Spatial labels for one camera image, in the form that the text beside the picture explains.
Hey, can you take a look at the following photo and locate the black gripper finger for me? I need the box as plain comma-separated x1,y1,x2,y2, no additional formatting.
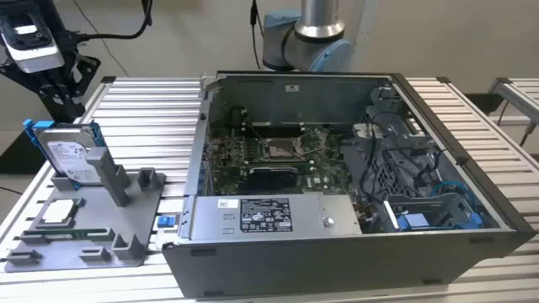
0,64,72,117
65,55,103,117

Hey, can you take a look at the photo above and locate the hard disk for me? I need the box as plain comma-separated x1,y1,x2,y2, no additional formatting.
23,119,107,190

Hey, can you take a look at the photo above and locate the grey disk bay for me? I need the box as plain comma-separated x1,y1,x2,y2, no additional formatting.
383,193,483,233

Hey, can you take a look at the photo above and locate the silver CPU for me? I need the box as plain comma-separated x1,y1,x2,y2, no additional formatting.
41,199,81,223

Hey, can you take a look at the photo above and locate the grey plastic parts rack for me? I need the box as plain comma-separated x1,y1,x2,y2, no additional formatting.
4,146,168,274

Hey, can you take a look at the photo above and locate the thin metal locking lever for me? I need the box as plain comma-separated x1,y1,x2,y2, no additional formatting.
247,122,267,140

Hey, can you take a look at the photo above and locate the green RAM stick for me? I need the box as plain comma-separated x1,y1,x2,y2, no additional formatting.
23,229,108,237

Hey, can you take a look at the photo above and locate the black RAM slot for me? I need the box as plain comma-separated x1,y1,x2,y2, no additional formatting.
248,122,304,128
249,127,305,133

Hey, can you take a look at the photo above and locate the CPU socket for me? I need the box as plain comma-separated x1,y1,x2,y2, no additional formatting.
263,137,303,160

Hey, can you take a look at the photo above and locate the expansion slot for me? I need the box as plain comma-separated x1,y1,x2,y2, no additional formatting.
245,160,315,168

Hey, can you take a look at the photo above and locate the black graphics card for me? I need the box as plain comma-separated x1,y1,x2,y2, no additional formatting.
247,166,299,194

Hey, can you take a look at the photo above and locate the metal socket cover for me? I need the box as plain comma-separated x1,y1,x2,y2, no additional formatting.
296,131,329,152

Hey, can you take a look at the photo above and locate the silver power supply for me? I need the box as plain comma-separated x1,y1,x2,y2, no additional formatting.
188,194,363,239

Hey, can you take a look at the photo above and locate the green motherboard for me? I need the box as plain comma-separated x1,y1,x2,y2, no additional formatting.
205,122,363,195

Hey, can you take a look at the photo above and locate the grey metal drive cage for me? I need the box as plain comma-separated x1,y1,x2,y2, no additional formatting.
339,104,447,198

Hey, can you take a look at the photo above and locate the open black PC case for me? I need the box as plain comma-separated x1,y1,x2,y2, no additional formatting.
161,69,536,299

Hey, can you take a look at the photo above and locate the metal slat side table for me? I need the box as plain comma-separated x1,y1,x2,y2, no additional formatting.
487,77,539,126

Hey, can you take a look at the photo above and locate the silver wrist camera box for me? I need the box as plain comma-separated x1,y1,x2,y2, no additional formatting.
0,8,67,74

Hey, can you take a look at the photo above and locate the thick black cable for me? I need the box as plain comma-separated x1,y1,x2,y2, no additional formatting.
77,0,153,41

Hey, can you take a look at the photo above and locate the thin black cable with plug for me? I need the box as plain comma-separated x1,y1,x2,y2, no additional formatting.
249,0,261,69

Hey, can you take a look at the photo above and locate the black wire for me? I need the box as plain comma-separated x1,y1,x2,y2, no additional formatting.
360,109,405,205

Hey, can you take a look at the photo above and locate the blue wire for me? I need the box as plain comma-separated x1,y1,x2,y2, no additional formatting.
431,179,479,211

